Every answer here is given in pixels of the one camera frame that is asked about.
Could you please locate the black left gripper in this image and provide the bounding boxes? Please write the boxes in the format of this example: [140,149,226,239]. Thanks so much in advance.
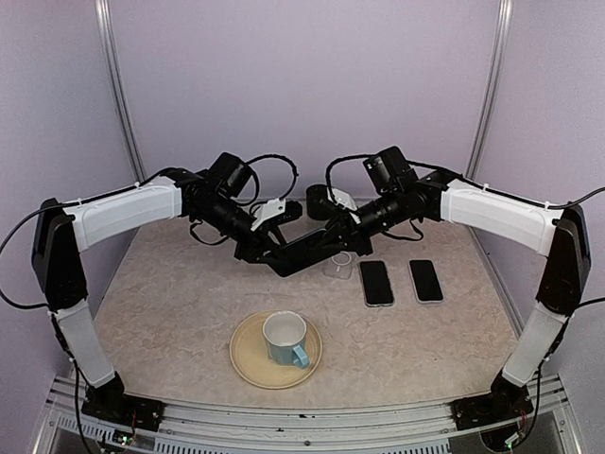
[196,196,290,265]

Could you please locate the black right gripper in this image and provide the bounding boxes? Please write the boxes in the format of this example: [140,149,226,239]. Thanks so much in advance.
[313,187,407,255]

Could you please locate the teal smartphone face down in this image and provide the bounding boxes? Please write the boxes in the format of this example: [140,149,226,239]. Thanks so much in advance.
[280,228,342,271]

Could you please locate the black smartphone with teal edge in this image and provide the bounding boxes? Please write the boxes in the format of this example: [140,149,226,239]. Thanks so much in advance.
[409,259,443,302]

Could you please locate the lilac phone case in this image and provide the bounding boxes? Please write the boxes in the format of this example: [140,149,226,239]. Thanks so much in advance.
[407,258,446,305]

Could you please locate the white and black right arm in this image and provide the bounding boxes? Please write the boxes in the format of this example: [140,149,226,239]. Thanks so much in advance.
[327,147,592,420]

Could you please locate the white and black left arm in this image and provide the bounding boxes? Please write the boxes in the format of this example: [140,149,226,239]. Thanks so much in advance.
[32,152,303,421]

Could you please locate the dark green cup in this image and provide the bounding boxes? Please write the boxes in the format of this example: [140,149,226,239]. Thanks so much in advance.
[305,183,335,221]

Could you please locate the blue mug with white inside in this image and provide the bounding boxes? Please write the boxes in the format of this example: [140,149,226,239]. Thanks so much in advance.
[262,311,310,369]

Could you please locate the beige round plate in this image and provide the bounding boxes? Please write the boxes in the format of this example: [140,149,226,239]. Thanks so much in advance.
[229,310,323,390]

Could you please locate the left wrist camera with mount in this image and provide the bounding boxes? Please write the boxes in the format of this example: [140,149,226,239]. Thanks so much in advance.
[251,198,303,232]

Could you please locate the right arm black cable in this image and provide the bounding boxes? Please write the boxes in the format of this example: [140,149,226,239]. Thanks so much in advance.
[547,186,605,212]

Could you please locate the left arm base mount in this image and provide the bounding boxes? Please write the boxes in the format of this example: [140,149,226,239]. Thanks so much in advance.
[82,383,165,432]

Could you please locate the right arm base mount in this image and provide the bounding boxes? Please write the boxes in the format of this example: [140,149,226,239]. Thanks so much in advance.
[450,373,534,430]

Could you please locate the right aluminium frame post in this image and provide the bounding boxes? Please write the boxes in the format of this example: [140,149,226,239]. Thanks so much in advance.
[465,0,514,179]

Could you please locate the aluminium frame post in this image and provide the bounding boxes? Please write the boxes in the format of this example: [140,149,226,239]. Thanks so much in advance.
[465,0,514,179]
[95,0,147,182]

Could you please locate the front aluminium rail base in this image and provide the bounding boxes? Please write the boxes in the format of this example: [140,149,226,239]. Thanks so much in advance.
[29,375,588,453]

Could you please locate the left aluminium frame post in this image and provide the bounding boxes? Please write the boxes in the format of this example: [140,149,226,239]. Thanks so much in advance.
[95,0,147,182]

